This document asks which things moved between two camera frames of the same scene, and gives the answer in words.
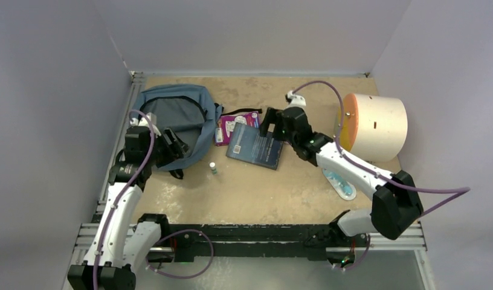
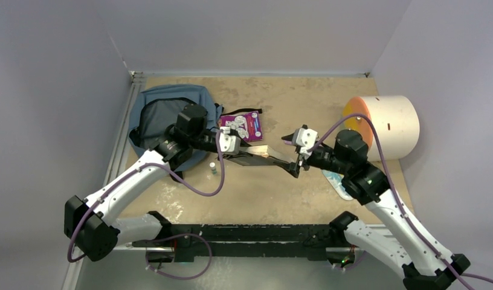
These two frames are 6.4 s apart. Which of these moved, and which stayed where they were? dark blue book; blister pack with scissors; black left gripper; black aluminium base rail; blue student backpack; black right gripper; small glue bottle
Moved: dark blue book; black right gripper; black left gripper
Stayed: blister pack with scissors; black aluminium base rail; small glue bottle; blue student backpack
